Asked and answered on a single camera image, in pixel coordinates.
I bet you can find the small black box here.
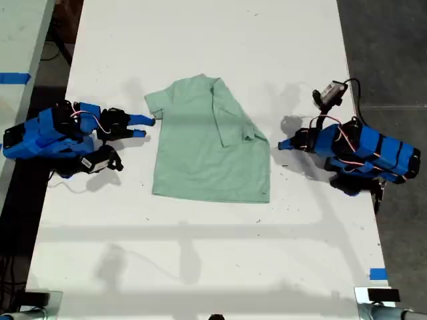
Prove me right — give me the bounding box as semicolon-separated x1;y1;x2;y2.
367;288;401;303
24;291;51;306

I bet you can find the grey and black camera box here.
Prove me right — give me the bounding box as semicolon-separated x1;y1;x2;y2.
312;79;349;108

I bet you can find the black camera box with label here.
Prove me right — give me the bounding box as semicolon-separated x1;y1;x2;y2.
79;155;113;175

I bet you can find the white side table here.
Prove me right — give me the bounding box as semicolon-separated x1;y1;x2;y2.
0;0;56;208

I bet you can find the thin white camera cable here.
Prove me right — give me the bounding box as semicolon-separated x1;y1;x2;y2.
46;170;89;195

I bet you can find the grey metal tube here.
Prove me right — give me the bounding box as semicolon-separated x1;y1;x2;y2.
358;301;427;320
0;307;49;320

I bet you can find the black camera cable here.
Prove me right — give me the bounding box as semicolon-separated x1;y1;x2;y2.
343;77;364;123

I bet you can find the black table clamp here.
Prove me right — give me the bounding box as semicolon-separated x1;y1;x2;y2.
372;177;388;215

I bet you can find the pale green T-shirt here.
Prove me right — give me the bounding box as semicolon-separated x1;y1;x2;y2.
143;73;272;204

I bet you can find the long blue tape strip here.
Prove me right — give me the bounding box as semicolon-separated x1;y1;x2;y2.
0;72;33;85

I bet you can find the black metal frame leg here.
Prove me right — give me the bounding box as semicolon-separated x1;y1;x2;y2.
49;13;75;67

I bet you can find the black camera stalk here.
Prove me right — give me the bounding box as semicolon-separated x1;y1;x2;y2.
316;103;336;130
98;145;125;173

